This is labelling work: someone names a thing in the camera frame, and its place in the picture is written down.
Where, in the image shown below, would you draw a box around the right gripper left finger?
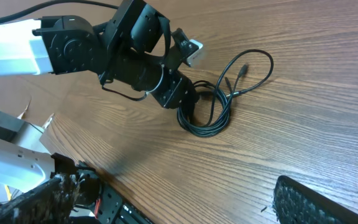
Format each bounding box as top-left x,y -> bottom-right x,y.
0,175 -> 80,224

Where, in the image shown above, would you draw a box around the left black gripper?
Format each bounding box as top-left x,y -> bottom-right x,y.
99,0 -> 198,109

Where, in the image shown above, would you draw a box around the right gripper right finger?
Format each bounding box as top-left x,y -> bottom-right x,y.
270,175 -> 358,224

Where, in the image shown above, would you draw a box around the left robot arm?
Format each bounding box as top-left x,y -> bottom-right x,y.
0,1 -> 188,95

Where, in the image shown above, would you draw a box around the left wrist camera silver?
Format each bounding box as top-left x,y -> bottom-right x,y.
172,28 -> 204,67

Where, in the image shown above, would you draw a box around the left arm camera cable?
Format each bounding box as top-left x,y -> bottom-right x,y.
0,0 -> 119,27

